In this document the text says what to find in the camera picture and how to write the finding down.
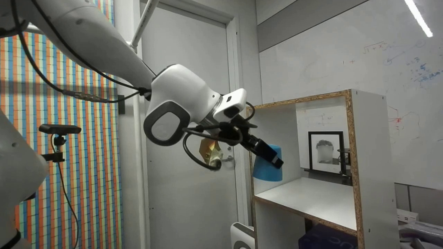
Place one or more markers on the white wooden shelf cabinet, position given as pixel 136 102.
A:
pixel 321 210

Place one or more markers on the white appliance at floor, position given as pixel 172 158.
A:
pixel 242 236

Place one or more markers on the framed portrait photo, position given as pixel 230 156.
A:
pixel 325 151

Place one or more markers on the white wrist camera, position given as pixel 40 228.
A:
pixel 230 104

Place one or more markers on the black camera on stand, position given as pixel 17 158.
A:
pixel 58 133

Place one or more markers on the white pipe frame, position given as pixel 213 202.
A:
pixel 141 15

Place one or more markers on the white door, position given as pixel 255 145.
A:
pixel 190 206

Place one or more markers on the blue plastic cup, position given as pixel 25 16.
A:
pixel 265 170

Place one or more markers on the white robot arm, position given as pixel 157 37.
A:
pixel 180 102

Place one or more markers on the striped colourful curtain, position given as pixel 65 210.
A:
pixel 79 202

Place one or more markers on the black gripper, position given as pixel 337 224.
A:
pixel 237 131

